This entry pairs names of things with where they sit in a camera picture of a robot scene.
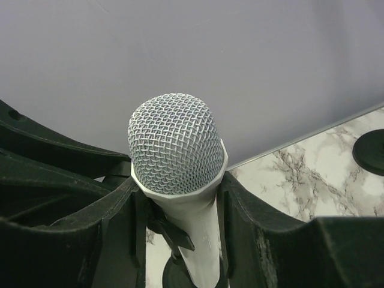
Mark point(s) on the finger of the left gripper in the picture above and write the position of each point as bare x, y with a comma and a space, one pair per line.
25, 137
57, 187

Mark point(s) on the white microphone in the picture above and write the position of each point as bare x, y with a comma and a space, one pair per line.
178, 160

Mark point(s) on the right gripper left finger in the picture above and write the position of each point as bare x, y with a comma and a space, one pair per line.
101, 245

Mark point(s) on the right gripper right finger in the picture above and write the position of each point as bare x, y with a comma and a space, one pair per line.
264, 247

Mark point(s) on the black shock mount stand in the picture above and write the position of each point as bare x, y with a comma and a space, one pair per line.
368, 152

